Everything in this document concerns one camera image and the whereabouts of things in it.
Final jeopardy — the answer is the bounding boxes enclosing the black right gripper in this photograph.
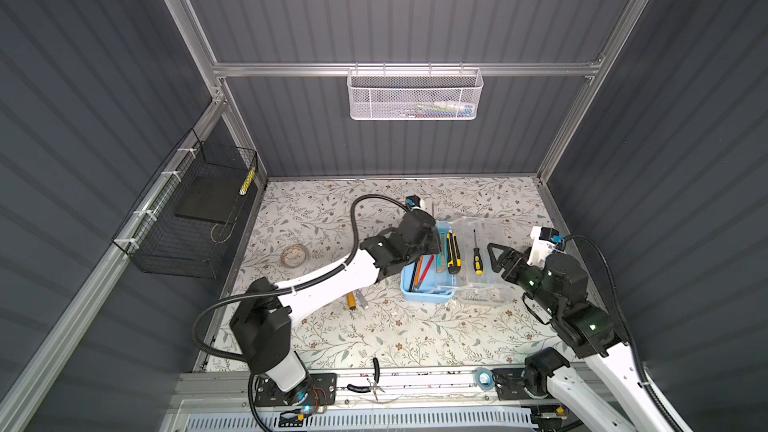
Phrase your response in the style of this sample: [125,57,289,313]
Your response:
[488,240,559,318]

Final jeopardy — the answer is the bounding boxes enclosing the red hex key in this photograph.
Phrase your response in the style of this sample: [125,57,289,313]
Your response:
[414,255,435,290]

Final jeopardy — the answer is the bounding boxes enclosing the red handled screwdriver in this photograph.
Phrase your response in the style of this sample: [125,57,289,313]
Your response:
[473,231,484,275]

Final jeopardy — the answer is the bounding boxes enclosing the teal utility knife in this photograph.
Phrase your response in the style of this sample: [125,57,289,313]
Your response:
[436,233,449,274]

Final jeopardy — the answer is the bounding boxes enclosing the light blue plastic tool box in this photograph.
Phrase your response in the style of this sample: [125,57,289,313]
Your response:
[400,221,458,304]

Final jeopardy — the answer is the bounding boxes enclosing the yellow black utility knife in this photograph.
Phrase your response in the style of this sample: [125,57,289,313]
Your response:
[446,232,462,275]

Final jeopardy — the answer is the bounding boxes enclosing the orange hex key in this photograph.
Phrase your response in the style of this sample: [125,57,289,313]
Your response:
[409,256,423,292]

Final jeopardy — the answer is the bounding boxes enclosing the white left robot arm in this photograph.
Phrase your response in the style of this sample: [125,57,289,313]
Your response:
[192,194,441,405]

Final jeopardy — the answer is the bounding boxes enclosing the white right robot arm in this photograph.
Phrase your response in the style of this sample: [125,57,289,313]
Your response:
[487,227,690,431]

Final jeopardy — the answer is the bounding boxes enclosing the blue tape roll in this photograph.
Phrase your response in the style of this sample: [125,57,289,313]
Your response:
[473,367,495,391]

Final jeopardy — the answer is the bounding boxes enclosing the brown tape roll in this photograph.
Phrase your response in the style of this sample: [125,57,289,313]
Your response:
[280,244,310,269]

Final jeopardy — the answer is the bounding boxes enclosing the yellow marker in basket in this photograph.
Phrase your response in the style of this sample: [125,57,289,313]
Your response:
[239,167,256,196]

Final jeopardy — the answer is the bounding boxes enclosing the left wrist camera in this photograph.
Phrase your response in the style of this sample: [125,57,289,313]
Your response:
[405,195,434,215]

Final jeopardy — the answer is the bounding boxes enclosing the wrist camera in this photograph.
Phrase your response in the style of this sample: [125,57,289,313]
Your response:
[405,195,434,215]
[527,226,563,268]

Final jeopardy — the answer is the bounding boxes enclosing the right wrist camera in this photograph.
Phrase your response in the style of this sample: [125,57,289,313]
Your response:
[527,226,563,268]

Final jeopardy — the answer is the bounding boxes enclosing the white wire wall basket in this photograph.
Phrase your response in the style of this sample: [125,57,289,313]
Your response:
[346,66,484,121]

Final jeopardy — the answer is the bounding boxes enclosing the black handled pliers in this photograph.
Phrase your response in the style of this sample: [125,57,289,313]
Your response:
[345,357,383,400]

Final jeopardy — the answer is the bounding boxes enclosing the black wire wall basket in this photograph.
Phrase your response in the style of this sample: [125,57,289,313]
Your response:
[113,131,259,279]

